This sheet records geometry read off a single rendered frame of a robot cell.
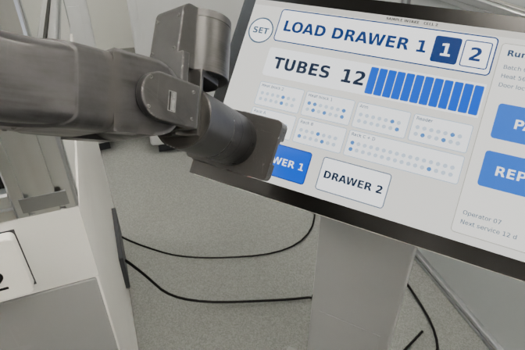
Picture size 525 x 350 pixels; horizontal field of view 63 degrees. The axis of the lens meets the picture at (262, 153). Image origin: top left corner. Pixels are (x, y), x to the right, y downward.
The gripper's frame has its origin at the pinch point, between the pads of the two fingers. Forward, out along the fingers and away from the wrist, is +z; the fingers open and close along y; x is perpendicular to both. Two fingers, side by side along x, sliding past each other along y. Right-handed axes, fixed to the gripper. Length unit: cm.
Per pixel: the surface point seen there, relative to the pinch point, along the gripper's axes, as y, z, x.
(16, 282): 29.8, -2.7, 28.4
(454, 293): -35, 130, 23
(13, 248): 28.9, -5.9, 22.9
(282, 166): -0.7, 6.7, 0.7
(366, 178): -12.4, 6.8, -1.1
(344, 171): -9.4, 6.8, -1.1
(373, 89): -9.7, 6.9, -12.9
